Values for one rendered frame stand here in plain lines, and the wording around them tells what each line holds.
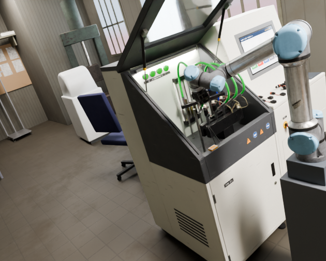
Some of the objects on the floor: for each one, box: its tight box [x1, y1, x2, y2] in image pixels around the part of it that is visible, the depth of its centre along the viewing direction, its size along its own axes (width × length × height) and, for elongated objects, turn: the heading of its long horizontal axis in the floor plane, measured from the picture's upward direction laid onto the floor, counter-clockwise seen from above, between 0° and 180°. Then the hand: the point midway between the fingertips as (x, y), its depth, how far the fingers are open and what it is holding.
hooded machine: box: [58, 66, 111, 144], centre depth 531 cm, size 76×61×132 cm
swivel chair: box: [77, 92, 135, 180], centre depth 356 cm, size 66×63×114 cm
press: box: [59, 0, 116, 114], centre depth 637 cm, size 67×87×256 cm
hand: (202, 100), depth 168 cm, fingers closed
